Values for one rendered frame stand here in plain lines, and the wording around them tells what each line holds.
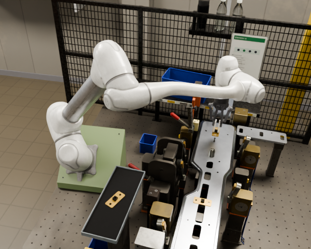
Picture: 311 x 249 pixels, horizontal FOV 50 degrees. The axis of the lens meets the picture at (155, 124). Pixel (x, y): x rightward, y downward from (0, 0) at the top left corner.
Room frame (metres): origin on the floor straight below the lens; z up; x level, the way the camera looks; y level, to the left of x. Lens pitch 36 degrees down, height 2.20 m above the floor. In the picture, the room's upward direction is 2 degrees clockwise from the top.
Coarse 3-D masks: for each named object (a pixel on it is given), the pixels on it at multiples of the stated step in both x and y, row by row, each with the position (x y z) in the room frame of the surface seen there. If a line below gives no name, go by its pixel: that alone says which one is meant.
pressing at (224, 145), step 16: (208, 128) 1.61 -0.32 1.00; (224, 128) 1.62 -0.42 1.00; (208, 144) 1.46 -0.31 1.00; (224, 144) 1.47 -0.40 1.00; (192, 160) 1.32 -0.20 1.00; (208, 160) 1.33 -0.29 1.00; (224, 160) 1.33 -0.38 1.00; (224, 176) 1.21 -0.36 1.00; (192, 192) 1.09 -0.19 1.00; (208, 192) 1.10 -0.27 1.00; (224, 192) 1.11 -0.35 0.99; (192, 208) 1.00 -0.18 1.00; (208, 208) 1.00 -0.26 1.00; (176, 224) 0.90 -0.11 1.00; (192, 224) 0.91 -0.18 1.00; (176, 240) 0.83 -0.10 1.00; (192, 240) 0.83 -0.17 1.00; (208, 240) 0.83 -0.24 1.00
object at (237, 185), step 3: (234, 183) 1.07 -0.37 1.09; (237, 183) 1.06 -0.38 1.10; (240, 183) 1.07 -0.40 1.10; (234, 186) 1.06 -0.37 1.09; (237, 186) 1.05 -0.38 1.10; (240, 186) 1.05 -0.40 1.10; (234, 189) 1.05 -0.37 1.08; (237, 189) 1.05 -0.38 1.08; (231, 192) 1.07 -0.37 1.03; (234, 192) 1.05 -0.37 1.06; (237, 192) 1.04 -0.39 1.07; (231, 195) 1.05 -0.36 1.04; (228, 198) 1.06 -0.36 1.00; (231, 198) 1.05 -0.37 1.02; (228, 201) 1.05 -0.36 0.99
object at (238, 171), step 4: (236, 168) 1.28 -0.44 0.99; (240, 168) 1.28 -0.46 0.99; (236, 172) 1.25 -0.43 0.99; (240, 172) 1.25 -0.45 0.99; (244, 172) 1.25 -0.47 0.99; (248, 172) 1.25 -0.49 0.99; (236, 176) 1.24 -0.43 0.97; (240, 176) 1.24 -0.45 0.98; (244, 176) 1.23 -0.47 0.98; (236, 180) 1.24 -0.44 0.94; (240, 180) 1.24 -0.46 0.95; (244, 180) 1.23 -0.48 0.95; (248, 180) 1.25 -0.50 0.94; (232, 184) 1.25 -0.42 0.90; (244, 184) 1.23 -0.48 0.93; (240, 188) 1.23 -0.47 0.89; (244, 188) 1.23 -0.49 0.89; (228, 204) 1.27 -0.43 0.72; (228, 208) 1.24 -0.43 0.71
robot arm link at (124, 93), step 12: (108, 84) 1.19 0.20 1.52; (120, 84) 1.17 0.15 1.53; (132, 84) 1.19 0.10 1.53; (144, 84) 1.23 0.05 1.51; (108, 96) 1.13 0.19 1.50; (120, 96) 1.13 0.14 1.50; (132, 96) 1.15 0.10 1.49; (144, 96) 1.18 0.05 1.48; (108, 108) 1.13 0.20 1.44; (120, 108) 1.13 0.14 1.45; (132, 108) 1.15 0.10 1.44
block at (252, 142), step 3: (240, 138) 1.55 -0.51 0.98; (243, 138) 1.55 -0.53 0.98; (240, 141) 1.53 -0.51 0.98; (249, 141) 1.53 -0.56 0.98; (252, 141) 1.53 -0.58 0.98; (240, 144) 1.50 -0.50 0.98; (249, 144) 1.50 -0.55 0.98; (252, 144) 1.50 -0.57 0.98; (237, 150) 1.53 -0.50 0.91; (237, 159) 1.50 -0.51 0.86; (237, 162) 1.50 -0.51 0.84; (237, 165) 1.50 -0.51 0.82; (234, 168) 1.51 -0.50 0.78
